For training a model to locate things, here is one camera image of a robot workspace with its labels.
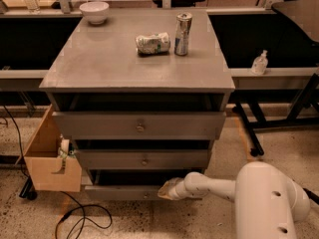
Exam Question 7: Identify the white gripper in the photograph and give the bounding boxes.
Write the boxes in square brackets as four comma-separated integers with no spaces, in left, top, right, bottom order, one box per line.
[158,178,207,200]

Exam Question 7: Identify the grey bottom drawer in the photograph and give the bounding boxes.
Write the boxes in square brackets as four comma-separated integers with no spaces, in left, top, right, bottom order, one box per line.
[84,168,191,201]

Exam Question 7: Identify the grey drawer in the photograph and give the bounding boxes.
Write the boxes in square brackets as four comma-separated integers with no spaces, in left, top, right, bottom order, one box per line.
[84,168,191,201]
[75,150,210,170]
[53,112,225,140]

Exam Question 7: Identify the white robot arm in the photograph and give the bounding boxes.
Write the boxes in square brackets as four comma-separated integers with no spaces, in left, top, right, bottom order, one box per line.
[158,161,310,239]

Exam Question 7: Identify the grey middle drawer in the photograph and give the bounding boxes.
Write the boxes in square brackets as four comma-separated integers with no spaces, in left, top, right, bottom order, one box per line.
[75,150,210,170]

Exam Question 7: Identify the grey drawer cabinet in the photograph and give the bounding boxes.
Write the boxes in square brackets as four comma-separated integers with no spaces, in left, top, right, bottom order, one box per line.
[39,7,236,184]

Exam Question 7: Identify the grey top drawer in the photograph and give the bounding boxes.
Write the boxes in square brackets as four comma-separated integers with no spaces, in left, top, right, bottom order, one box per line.
[53,112,225,140]

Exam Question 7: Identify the white tape roll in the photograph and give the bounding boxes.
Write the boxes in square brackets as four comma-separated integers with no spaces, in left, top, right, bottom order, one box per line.
[61,139,70,153]

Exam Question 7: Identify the wooden box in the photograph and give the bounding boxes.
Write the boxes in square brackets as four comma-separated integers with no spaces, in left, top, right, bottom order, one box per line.
[23,107,82,192]

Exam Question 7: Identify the black caster foot left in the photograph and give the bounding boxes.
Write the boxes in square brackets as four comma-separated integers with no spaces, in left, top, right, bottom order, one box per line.
[19,177,37,200]

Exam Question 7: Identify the black object on floor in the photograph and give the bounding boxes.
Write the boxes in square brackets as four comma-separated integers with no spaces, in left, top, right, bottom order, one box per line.
[303,188,319,205]

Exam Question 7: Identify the crushed green white can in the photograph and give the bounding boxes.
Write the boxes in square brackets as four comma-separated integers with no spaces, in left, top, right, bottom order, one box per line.
[136,32,170,55]

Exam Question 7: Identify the hand sanitizer bottle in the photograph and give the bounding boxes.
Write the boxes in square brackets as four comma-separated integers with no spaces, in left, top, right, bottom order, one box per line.
[251,50,268,75]

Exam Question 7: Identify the tall silver can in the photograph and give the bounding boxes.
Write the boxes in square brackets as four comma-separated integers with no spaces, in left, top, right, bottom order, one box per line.
[174,12,192,56]

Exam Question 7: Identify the white bowl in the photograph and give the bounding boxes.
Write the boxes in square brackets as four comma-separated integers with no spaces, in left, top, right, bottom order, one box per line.
[80,1,110,25]

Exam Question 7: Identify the dark round table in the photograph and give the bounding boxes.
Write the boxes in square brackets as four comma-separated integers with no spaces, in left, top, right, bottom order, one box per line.
[272,0,319,44]

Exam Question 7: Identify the black cable on floor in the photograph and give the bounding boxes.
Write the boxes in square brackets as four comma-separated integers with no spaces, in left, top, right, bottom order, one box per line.
[0,104,114,239]

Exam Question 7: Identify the black table leg frame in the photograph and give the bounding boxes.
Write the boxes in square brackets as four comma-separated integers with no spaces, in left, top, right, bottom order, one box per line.
[232,74,319,156]

